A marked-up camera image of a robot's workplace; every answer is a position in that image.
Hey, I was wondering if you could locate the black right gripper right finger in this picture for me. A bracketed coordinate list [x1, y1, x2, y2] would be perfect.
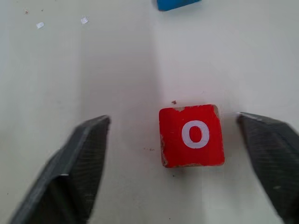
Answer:
[236, 112, 299, 224]

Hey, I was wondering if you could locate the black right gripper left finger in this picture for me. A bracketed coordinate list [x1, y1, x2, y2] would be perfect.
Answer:
[8, 114, 111, 224]

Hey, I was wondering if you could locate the red letter O block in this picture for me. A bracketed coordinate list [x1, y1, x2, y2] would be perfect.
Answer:
[158, 104, 226, 168]

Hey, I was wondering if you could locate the blue letter block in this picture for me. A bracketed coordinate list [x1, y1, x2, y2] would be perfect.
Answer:
[156, 0, 203, 12]

